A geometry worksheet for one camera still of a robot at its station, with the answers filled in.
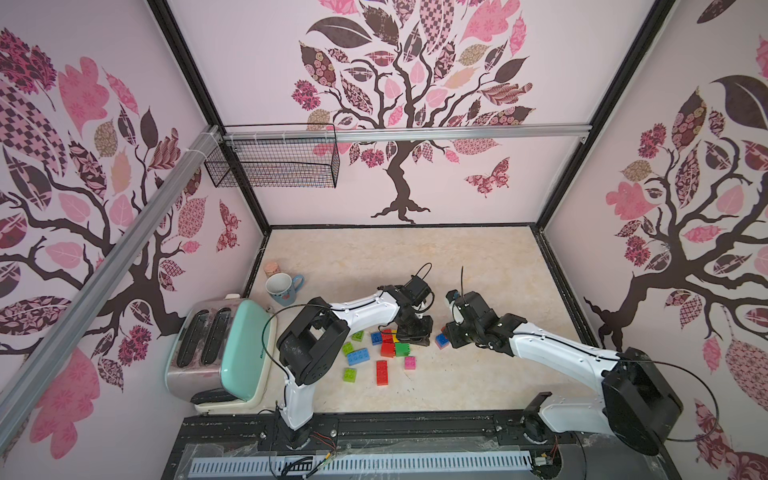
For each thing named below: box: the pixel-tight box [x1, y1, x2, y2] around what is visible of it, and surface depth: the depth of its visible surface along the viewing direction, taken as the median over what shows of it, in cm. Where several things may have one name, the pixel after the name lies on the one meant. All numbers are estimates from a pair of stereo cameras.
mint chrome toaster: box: [164, 293, 277, 414], surface depth 73 cm
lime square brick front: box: [343, 368, 357, 383], surface depth 83 cm
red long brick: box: [376, 360, 389, 386], surface depth 84 cm
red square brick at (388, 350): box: [381, 342, 395, 358], surface depth 87 cm
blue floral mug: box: [265, 272, 305, 307], surface depth 94 cm
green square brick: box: [395, 342, 411, 357], surface depth 87 cm
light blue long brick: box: [347, 348, 371, 366], surface depth 87 cm
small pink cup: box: [264, 262, 281, 277], surface depth 96 cm
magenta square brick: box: [404, 356, 416, 370], surface depth 86 cm
